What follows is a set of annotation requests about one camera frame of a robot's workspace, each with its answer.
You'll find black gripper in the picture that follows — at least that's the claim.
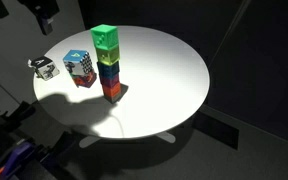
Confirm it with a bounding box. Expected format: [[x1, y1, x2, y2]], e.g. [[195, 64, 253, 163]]
[[17, 0, 60, 36]]

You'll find black white plush cube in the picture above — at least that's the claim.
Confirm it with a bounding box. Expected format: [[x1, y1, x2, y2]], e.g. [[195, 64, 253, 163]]
[[28, 55, 61, 81]]

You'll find blue topped plush cube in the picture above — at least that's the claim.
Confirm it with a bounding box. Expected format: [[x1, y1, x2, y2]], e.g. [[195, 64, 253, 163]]
[[62, 49, 95, 78]]

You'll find green toy cube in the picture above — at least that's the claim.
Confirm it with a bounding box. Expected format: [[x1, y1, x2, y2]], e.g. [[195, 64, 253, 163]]
[[90, 24, 120, 51]]

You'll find red purple plush cube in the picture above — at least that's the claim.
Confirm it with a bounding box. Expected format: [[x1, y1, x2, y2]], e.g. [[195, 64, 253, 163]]
[[71, 71, 98, 89]]

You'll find lime toy cube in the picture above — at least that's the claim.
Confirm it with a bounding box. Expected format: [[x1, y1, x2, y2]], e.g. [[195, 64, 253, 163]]
[[94, 44, 121, 66]]

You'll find blue toy cube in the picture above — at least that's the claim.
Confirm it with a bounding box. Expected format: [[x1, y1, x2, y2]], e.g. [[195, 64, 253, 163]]
[[96, 59, 121, 78]]

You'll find magenta toy cube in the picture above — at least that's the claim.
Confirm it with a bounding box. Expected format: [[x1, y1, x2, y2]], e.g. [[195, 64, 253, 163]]
[[98, 73, 121, 87]]

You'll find orange toy cube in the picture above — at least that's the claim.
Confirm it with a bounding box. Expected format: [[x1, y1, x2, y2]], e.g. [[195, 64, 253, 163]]
[[101, 81, 122, 96]]

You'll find grey toy cube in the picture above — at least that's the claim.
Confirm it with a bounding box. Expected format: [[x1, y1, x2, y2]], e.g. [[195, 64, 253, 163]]
[[103, 90, 123, 104]]

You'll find black clamp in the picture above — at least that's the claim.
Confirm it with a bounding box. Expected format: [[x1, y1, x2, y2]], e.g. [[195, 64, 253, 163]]
[[0, 99, 36, 134]]

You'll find white table base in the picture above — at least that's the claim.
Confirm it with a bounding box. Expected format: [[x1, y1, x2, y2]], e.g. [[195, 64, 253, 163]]
[[78, 130, 177, 149]]

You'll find dark clamp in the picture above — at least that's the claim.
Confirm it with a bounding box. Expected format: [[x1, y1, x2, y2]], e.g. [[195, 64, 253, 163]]
[[40, 131, 102, 180]]

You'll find purple clamp orange handle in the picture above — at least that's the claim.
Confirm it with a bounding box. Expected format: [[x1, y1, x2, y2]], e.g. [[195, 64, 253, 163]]
[[0, 138, 38, 180]]

